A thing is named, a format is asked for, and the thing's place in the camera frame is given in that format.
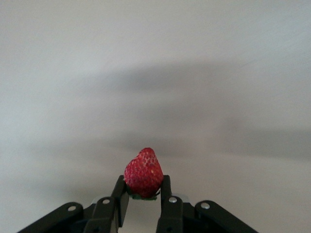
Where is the red strawberry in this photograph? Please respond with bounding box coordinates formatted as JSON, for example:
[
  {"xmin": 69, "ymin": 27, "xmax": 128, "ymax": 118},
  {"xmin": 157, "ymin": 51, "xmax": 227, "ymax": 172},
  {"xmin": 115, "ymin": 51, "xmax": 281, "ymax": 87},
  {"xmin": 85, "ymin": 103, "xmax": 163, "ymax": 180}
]
[{"xmin": 123, "ymin": 147, "xmax": 164, "ymax": 201}]

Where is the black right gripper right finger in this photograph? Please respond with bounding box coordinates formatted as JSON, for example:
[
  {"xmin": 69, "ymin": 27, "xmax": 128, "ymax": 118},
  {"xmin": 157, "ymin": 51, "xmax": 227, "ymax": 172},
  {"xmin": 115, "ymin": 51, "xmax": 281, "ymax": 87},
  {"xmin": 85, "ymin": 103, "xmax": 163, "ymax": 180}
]
[{"xmin": 155, "ymin": 174, "xmax": 258, "ymax": 233}]

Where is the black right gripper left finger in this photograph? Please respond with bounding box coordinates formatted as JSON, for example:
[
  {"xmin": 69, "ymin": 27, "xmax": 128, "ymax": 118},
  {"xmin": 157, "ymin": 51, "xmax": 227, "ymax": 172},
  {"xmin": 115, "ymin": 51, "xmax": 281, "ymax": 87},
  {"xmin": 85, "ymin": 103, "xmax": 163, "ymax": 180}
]
[{"xmin": 17, "ymin": 174, "xmax": 131, "ymax": 233}]

